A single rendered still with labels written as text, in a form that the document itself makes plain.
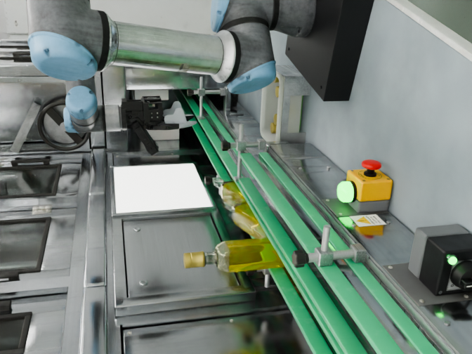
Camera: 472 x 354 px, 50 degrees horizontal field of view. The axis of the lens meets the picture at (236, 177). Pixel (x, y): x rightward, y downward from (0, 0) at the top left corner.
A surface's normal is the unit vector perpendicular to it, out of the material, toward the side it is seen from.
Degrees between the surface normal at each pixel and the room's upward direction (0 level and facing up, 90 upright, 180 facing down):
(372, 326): 90
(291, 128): 90
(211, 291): 90
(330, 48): 3
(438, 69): 0
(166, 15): 90
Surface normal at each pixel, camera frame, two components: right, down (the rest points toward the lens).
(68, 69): 0.04, 0.96
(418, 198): -0.97, 0.06
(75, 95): 0.19, -0.21
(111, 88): 0.23, 0.38
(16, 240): 0.04, -0.92
